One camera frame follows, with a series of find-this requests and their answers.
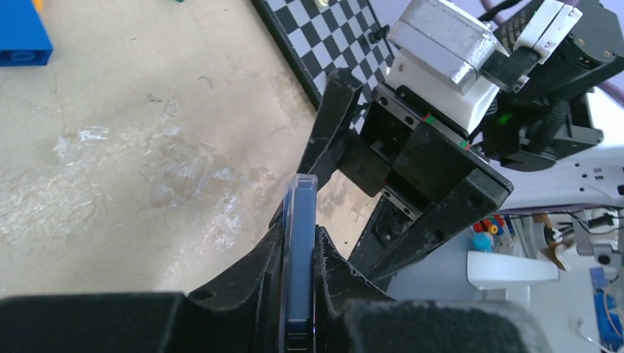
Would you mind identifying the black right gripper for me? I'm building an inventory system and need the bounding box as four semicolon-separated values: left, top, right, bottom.
295;68;513;282

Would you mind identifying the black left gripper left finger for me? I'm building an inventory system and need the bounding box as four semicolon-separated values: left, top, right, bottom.
1;220;284;352

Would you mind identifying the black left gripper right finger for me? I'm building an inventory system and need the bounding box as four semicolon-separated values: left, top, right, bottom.
314;227;553;352

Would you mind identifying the blue phone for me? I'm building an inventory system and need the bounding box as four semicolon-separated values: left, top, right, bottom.
277;174;317;352

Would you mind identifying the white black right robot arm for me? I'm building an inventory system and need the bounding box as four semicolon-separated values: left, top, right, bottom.
256;1;623;281

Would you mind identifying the black chess piece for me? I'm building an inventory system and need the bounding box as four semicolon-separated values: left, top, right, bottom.
368;25;390;44

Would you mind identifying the black white chessboard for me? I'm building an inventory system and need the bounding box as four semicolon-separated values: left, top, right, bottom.
252;0;394;108

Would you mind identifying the blue toy block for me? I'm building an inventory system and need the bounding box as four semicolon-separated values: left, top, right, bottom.
1;0;54;67

